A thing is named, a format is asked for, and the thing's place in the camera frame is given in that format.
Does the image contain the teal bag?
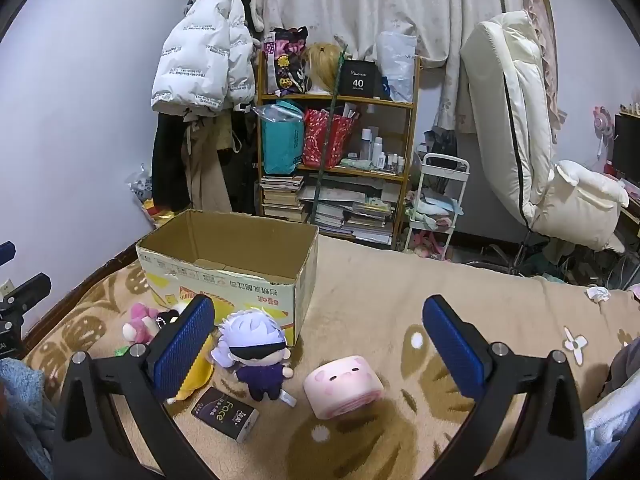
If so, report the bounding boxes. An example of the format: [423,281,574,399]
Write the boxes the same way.
[261,100,306,176]

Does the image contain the black hanging coat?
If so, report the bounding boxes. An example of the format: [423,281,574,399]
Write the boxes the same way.
[151,110,191,213]

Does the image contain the clear plastic bag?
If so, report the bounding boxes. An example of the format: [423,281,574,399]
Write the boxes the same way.
[376,31,417,103]

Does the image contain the white rolling cart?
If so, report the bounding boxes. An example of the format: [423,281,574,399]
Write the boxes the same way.
[402,153,471,261]

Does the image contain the red gift bag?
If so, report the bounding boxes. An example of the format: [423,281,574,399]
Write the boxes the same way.
[301,108,357,169]

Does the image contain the stack of brown books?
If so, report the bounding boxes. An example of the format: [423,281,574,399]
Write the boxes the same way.
[260,175,308,223]

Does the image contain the pink round plush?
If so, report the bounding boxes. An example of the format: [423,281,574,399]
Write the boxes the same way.
[302,353,385,419]

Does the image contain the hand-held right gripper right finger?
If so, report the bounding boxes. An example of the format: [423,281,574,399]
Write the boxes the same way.
[421,295,587,480]

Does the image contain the green pole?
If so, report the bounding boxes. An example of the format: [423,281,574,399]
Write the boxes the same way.
[311,42,349,223]

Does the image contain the yellow plush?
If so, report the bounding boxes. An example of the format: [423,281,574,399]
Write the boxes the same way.
[166,347,216,407]

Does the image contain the pile of magazines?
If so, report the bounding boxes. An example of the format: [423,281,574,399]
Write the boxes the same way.
[312,185,396,246]

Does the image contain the wooden bookshelf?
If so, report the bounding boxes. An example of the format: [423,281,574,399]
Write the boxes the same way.
[256,52,422,251]

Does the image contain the brown flower blanket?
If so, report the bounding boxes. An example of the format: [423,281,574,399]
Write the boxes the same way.
[22,232,640,480]

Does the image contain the beige hanging pants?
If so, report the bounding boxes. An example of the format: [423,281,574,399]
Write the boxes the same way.
[181,110,236,213]

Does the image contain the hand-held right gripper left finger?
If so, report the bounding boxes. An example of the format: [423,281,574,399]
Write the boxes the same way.
[52,294,221,480]

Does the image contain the pink fan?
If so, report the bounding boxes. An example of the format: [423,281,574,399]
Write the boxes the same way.
[592,106,616,161]

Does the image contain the pink bunny plush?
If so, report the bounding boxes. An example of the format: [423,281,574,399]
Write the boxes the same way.
[122,303,166,346]

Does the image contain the white puffer jacket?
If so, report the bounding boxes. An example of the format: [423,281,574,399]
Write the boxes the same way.
[151,0,258,118]

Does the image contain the floral curtain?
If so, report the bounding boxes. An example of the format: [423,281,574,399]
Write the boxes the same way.
[250,0,568,133]

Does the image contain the black tissue pack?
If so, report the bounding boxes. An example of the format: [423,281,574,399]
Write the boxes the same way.
[191,386,261,444]

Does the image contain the black printed box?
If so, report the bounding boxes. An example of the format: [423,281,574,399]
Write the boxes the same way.
[340,60,383,99]

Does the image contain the blue towel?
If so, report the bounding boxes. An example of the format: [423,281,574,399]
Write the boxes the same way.
[0,357,58,480]

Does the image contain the cream recliner chair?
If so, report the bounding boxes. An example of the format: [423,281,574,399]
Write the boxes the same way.
[460,10,630,276]

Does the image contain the blonde wig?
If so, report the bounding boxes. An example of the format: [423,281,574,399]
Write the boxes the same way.
[305,42,343,96]

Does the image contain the black monitor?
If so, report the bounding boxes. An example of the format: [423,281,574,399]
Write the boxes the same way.
[612,112,640,186]

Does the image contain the black bag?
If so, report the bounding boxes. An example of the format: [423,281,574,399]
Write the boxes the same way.
[424,127,458,161]

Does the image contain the cardboard box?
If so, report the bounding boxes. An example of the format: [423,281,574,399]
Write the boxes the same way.
[136,209,319,348]

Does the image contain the group of cosmetic bottles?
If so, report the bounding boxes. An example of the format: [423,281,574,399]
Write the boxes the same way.
[360,127,407,171]

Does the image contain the colourful printed bag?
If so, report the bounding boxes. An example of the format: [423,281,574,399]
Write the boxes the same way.
[263,26,310,96]

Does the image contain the plastic bag of toys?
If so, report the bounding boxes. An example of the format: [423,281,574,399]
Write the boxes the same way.
[127,165,176,228]

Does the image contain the white-haired blindfolded plush doll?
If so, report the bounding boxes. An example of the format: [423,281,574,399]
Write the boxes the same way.
[211,310,298,407]

